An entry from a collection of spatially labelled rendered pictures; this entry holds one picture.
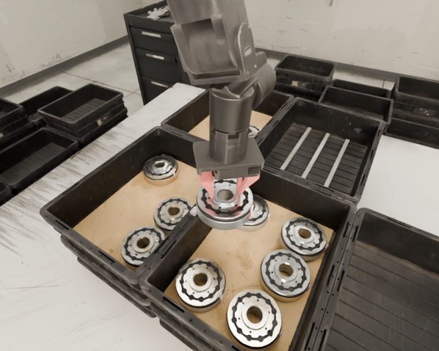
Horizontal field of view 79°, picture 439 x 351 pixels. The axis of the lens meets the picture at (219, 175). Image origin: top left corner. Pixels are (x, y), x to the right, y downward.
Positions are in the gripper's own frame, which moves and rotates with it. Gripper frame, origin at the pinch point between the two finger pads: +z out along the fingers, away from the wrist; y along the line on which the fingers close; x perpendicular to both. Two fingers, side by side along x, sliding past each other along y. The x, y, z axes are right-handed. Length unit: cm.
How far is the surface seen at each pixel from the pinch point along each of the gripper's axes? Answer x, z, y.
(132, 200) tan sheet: -19.9, 21.9, 21.1
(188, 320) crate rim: 16.3, 11.6, 8.7
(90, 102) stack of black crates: -143, 57, 62
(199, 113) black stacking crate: -55, 17, -2
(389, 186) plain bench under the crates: -22, 32, -66
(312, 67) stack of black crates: -160, 47, -104
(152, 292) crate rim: 10.7, 11.8, 14.4
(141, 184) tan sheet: -26.0, 21.8, 19.0
